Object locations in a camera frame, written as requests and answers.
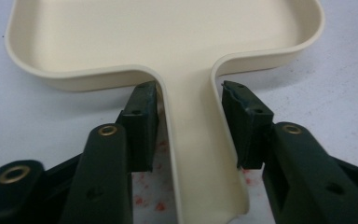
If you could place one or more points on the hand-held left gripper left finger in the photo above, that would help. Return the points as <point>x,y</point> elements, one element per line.
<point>105,174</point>

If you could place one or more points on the cream plastic dustpan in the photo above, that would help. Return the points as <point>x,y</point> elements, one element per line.
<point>167,37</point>

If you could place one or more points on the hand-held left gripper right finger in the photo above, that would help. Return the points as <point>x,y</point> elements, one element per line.
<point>251,137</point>

